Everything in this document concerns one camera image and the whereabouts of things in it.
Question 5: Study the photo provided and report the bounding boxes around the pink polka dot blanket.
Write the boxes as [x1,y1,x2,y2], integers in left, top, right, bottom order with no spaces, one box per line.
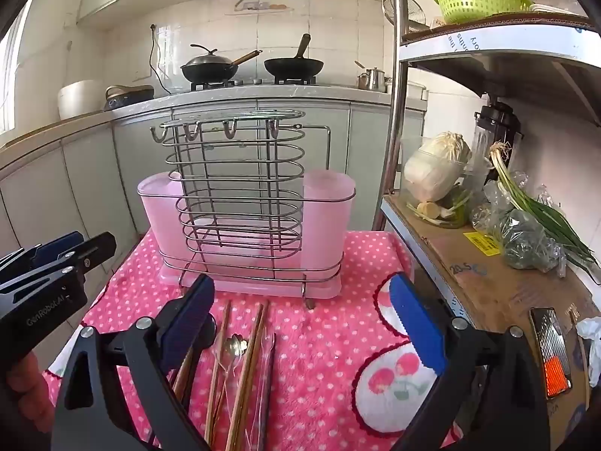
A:
[42,230,463,451]

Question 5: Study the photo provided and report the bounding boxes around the black blender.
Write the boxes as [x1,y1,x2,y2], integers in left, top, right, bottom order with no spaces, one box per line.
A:
[472,101,522,165]

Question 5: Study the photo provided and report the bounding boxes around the steel kettle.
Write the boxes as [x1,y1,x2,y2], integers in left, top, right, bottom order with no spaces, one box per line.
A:
[354,61,390,92]

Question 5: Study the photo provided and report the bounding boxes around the metal spoon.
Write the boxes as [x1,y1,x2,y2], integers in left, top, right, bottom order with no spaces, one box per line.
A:
[220,333,248,400]

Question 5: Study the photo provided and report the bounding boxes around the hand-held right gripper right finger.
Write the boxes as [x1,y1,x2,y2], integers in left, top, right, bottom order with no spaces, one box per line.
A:
[389,272,550,451]

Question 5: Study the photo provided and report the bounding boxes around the white tissue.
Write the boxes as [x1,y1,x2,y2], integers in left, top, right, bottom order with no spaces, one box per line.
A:
[575,317,601,386]

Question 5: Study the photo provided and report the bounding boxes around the black power cable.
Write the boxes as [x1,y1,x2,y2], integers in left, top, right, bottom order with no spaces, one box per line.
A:
[149,23,170,95]

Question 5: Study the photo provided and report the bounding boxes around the metal grater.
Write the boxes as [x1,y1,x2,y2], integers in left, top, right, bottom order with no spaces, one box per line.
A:
[530,307,574,402]

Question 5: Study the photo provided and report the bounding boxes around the pink plastic utensil holder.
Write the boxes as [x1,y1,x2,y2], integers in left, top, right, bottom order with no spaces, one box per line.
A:
[137,168,356,300]

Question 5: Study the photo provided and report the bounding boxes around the metal shelf rack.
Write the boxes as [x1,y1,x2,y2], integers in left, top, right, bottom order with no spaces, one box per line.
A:
[373,0,601,451]

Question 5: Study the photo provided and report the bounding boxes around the white rice cooker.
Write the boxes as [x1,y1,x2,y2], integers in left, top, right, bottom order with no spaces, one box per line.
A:
[57,80,105,120]

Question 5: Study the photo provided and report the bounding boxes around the person's left hand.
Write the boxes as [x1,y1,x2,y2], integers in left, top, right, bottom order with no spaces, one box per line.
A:
[5,352,55,433]

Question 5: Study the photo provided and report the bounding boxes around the small wall shelf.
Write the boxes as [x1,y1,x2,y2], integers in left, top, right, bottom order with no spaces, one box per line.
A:
[235,0,294,15]

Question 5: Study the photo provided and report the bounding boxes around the clear splash guard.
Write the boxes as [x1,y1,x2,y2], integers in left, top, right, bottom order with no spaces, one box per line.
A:
[154,21,193,95]

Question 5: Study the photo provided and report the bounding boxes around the grey kitchen cabinet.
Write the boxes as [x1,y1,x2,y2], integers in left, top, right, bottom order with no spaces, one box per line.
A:
[0,87,428,264]

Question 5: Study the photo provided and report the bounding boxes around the cardboard sheet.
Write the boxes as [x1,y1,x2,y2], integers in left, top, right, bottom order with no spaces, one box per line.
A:
[387,192,595,405]

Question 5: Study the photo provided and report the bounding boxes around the plastic bag of greens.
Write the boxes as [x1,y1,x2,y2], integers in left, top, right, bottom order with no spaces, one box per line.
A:
[470,171,569,273]

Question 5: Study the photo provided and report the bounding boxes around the clear plastic fork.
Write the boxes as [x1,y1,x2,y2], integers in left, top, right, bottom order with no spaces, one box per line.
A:
[256,333,278,451]

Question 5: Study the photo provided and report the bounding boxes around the white edged cardboard board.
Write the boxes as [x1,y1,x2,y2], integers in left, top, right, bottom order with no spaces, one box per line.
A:
[399,12,601,64]

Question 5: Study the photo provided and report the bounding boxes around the metal wire utensil rack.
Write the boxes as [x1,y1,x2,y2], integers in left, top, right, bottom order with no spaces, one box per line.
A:
[150,109,346,311]

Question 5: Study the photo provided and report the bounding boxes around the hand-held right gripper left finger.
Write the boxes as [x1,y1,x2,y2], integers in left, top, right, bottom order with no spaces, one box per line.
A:
[51,273,217,451]

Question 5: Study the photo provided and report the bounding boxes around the metal wire strainer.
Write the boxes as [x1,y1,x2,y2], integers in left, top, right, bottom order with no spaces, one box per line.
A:
[382,0,427,29]

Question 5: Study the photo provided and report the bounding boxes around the napa cabbage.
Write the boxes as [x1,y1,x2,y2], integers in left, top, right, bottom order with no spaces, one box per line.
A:
[404,132,473,205]

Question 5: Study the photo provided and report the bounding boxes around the green onions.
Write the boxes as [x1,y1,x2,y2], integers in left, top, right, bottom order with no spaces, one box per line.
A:
[489,141,601,285]

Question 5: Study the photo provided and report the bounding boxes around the black wok with lid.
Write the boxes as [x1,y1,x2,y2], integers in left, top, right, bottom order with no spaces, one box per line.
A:
[181,44,263,84]

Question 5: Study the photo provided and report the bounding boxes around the gas stove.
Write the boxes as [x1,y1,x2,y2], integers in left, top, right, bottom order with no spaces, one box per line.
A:
[190,76,320,91]

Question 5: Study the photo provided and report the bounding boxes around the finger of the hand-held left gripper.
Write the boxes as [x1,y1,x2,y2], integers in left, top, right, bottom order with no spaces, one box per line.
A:
[0,231,85,283]
[28,232,117,288]

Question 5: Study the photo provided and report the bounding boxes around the clear plastic container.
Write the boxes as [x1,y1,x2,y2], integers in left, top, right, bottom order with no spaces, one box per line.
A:
[399,136,494,229]

